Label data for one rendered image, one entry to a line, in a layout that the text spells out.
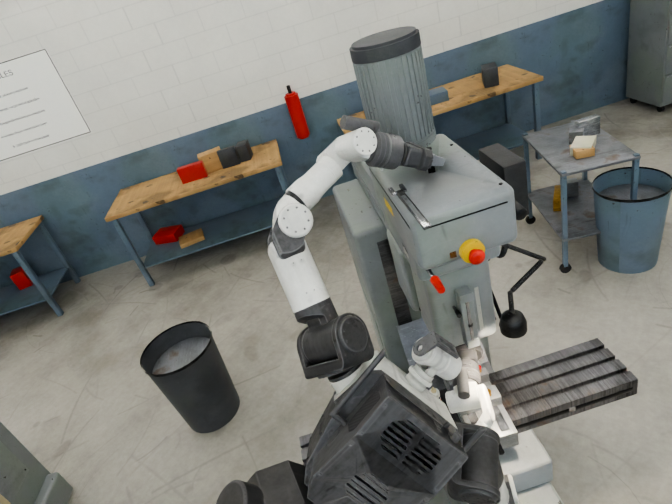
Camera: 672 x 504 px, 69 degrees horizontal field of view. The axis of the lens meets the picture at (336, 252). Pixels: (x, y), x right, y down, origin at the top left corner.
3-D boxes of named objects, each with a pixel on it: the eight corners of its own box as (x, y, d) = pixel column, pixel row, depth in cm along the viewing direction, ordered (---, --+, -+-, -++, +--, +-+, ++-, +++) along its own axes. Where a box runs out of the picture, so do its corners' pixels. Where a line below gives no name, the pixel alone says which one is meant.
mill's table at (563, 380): (637, 394, 176) (638, 379, 172) (312, 503, 174) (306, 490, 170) (597, 352, 196) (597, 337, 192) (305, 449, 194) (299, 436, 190)
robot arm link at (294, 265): (251, 228, 116) (289, 314, 115) (256, 215, 104) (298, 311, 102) (295, 211, 119) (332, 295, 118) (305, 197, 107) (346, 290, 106)
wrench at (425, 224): (436, 226, 107) (435, 222, 107) (419, 231, 107) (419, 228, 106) (402, 185, 128) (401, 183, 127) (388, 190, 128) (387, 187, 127)
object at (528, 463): (555, 480, 170) (554, 460, 164) (461, 512, 170) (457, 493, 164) (491, 379, 213) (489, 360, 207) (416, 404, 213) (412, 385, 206)
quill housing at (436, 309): (501, 335, 153) (491, 253, 137) (439, 356, 153) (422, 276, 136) (476, 301, 170) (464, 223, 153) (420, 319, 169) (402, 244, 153)
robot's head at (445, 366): (442, 393, 112) (467, 364, 111) (416, 378, 107) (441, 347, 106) (427, 375, 118) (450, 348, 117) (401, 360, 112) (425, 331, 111)
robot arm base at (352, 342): (357, 384, 99) (385, 352, 107) (324, 331, 98) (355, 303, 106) (313, 393, 109) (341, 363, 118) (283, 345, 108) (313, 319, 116)
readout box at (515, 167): (533, 214, 168) (529, 158, 157) (508, 222, 168) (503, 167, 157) (506, 192, 185) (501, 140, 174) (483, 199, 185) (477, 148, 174)
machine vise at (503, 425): (519, 444, 163) (517, 424, 158) (476, 457, 164) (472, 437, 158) (479, 371, 193) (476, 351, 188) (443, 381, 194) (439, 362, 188)
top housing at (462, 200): (522, 242, 120) (517, 184, 112) (421, 275, 120) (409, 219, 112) (450, 175, 161) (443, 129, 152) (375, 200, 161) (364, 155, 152)
